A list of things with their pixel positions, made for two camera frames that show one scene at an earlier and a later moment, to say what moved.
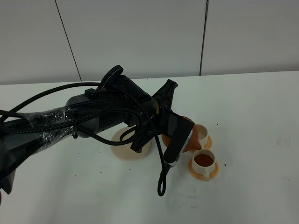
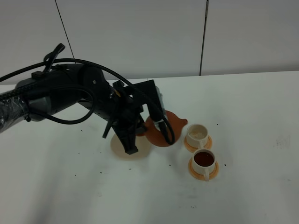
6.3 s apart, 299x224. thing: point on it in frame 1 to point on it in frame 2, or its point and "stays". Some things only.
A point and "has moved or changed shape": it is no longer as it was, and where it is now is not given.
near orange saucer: x=201 y=176 stays
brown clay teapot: x=193 y=143 has moved or changed shape
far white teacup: x=202 y=134 stays
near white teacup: x=203 y=162 stays
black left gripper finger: x=142 y=137 to x=126 y=131
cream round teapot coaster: x=124 y=151 stays
